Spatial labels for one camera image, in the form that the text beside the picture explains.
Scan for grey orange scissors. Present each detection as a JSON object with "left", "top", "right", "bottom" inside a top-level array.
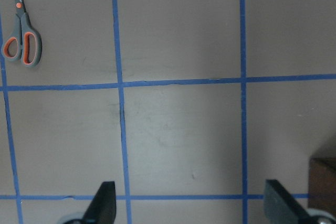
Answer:
[{"left": 1, "top": 0, "right": 43, "bottom": 68}]

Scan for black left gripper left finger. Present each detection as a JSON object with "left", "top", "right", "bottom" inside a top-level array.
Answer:
[{"left": 81, "top": 182, "right": 117, "bottom": 224}]

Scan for brown paper table mat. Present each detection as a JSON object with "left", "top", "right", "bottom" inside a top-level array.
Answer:
[{"left": 1, "top": 0, "right": 335, "bottom": 223}]

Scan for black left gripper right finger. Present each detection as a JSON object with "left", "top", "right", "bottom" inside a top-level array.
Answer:
[{"left": 264, "top": 179, "right": 310, "bottom": 224}]

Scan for dark wooden drawer cabinet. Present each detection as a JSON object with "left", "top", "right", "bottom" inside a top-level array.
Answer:
[{"left": 308, "top": 157, "right": 335, "bottom": 212}]

